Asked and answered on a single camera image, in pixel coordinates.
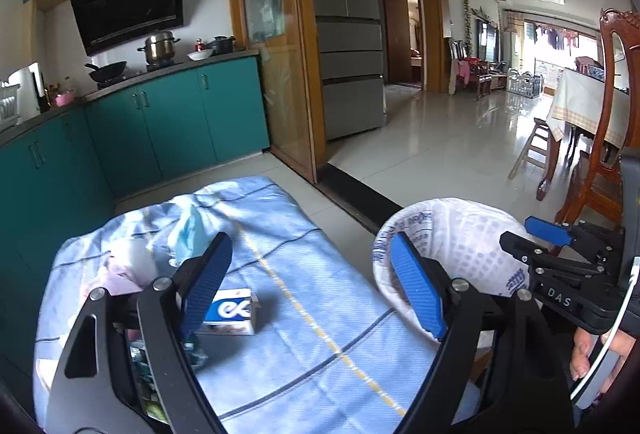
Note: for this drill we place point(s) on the blue checked tablecloth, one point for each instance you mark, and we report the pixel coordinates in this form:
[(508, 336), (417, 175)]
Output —
[(328, 355)]

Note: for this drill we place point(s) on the white plastic trash bag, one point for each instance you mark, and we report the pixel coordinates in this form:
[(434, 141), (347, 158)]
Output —
[(463, 236)]

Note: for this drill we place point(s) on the blue face mask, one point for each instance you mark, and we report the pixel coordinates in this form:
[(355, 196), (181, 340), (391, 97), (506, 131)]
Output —
[(188, 239)]

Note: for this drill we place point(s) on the dark small pot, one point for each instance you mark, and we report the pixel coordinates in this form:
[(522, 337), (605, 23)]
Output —
[(221, 45)]

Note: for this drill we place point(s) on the wooden stool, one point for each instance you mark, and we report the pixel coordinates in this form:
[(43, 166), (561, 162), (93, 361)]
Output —
[(535, 150)]

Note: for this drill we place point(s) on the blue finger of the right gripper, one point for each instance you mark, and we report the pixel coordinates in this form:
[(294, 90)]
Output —
[(555, 234)]

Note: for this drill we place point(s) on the white bowl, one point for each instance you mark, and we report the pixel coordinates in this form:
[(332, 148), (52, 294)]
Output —
[(199, 55)]

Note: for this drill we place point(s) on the black wok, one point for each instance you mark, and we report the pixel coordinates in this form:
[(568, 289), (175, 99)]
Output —
[(106, 73)]

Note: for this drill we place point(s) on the wooden door frame partition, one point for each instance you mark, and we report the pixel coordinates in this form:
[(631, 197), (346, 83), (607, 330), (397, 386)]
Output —
[(284, 34)]

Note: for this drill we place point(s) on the white electric kettle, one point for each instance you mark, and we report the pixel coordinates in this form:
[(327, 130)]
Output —
[(31, 100)]

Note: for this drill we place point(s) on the pink plastic bag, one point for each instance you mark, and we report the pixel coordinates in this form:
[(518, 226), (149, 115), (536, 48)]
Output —
[(113, 278)]

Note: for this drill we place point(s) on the white dish rack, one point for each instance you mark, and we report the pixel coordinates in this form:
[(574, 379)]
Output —
[(8, 106)]

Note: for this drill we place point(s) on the steel stock pot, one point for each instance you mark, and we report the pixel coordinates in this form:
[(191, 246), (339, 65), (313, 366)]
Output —
[(159, 48)]

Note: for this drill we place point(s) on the white blue medicine box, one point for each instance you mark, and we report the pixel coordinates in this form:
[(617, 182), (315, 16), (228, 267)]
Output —
[(232, 313)]

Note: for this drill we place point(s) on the black range hood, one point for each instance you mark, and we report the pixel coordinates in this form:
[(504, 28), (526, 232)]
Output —
[(103, 24)]

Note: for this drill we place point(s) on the grey refrigerator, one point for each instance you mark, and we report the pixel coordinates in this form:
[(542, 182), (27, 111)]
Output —
[(351, 65)]

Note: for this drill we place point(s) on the teal lower kitchen cabinets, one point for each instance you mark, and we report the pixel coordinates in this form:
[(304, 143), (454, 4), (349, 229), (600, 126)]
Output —
[(61, 177)]

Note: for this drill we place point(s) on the dining table with cloth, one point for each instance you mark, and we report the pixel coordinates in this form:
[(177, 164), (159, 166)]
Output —
[(578, 101)]

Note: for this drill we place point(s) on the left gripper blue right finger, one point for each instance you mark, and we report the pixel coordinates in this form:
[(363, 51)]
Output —
[(423, 282)]

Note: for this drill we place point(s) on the green vegetable leaf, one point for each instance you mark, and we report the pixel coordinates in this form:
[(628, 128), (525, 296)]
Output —
[(150, 399)]

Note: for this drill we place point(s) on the white bag with red item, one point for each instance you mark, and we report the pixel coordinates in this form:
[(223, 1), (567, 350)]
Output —
[(132, 260)]

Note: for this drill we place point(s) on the pink container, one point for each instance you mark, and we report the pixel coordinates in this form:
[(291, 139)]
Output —
[(64, 98)]

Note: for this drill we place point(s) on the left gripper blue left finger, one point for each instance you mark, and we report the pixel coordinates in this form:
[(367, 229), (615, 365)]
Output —
[(198, 280)]

